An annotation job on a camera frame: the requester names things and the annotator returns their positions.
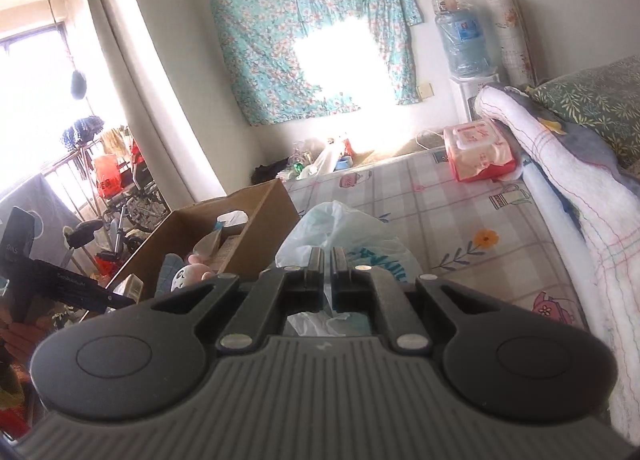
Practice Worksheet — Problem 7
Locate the tissue box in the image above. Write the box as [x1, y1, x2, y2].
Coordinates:
[192, 210, 250, 271]

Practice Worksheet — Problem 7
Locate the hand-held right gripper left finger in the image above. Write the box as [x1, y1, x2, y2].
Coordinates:
[150, 246, 327, 353]

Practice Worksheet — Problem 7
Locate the rolled printed mat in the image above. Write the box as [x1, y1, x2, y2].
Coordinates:
[485, 0, 539, 88]

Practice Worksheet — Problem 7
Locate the black cloth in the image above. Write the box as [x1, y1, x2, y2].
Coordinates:
[250, 160, 291, 186]

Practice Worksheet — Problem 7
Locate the grey drape curtain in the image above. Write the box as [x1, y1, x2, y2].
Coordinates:
[75, 0, 173, 213]

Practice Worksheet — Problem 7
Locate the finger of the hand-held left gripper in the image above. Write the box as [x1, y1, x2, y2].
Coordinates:
[31, 259, 137, 313]

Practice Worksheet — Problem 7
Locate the brown white tissue pack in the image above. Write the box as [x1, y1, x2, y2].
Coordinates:
[116, 274, 146, 303]

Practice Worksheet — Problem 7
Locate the grey hanging cloth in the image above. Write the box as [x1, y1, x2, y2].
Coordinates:
[0, 172, 82, 291]

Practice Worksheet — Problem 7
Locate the wheelchair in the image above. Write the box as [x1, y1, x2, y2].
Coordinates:
[97, 160, 174, 261]

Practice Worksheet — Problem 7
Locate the teal floral curtain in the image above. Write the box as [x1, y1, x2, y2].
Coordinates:
[207, 0, 424, 127]

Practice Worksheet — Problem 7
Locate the leaf patterned pillow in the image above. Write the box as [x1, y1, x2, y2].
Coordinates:
[529, 56, 640, 173]

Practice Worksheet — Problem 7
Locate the white pink plush toy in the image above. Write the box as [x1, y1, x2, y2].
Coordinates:
[170, 254, 214, 293]

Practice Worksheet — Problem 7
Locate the person's left hand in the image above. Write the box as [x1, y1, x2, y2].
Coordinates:
[0, 301, 53, 379]

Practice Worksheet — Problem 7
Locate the white water dispenser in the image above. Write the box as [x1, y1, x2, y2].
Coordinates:
[448, 74, 501, 123]

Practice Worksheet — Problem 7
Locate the blue hanging cloth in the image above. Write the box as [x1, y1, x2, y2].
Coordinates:
[60, 116, 106, 151]

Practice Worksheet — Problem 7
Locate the white plastic bag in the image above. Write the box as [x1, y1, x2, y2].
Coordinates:
[275, 201, 424, 339]

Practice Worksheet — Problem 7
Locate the red wet wipes pack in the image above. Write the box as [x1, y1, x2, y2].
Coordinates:
[443, 121, 521, 183]

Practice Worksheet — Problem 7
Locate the white quilted blanket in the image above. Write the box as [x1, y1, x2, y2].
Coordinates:
[474, 84, 640, 442]

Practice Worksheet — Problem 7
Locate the brown cardboard box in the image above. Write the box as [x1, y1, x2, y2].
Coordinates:
[107, 179, 301, 311]

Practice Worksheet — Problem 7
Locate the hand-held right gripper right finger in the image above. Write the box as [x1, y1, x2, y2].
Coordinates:
[331, 246, 502, 354]

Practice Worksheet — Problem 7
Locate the blue water bottle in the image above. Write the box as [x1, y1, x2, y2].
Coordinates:
[432, 0, 494, 79]

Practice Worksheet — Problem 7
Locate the red plastic bag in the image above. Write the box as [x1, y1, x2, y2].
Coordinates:
[92, 152, 124, 199]

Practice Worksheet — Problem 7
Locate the plaid printed bed mattress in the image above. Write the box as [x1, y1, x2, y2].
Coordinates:
[287, 147, 589, 337]

